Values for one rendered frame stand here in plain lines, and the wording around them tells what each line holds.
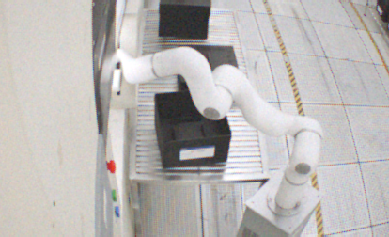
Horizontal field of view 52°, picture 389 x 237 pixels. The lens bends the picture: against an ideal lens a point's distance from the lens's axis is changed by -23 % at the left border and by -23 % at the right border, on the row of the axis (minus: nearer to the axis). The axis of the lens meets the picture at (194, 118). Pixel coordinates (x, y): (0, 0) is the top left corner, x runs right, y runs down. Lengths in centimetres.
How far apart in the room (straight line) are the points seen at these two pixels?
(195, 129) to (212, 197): 80
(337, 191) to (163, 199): 117
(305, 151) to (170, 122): 79
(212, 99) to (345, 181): 182
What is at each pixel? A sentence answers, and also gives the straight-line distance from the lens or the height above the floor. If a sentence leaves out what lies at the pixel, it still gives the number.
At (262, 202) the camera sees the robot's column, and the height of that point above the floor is 76.
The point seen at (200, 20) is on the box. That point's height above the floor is 90.
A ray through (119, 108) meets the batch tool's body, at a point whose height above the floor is 87.
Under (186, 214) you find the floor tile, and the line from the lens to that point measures 290.
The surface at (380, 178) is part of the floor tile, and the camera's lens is 340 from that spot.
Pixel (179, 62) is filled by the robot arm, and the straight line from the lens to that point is 164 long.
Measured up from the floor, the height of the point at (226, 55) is 86.
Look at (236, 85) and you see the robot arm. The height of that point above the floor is 130.
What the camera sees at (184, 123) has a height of 77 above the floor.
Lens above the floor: 244
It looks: 46 degrees down
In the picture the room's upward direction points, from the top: 5 degrees clockwise
